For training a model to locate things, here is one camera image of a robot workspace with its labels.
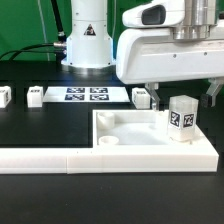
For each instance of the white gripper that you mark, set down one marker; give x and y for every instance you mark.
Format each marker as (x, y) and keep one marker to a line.
(172, 41)

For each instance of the white square table top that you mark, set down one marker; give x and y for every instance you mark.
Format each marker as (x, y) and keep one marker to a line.
(138, 133)

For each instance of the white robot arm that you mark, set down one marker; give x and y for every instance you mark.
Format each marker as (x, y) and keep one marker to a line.
(89, 47)

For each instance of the white L-shaped obstacle fence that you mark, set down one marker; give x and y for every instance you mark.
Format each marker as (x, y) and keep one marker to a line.
(89, 160)

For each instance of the white marker sheet with tags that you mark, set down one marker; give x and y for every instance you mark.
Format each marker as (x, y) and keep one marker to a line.
(86, 94)

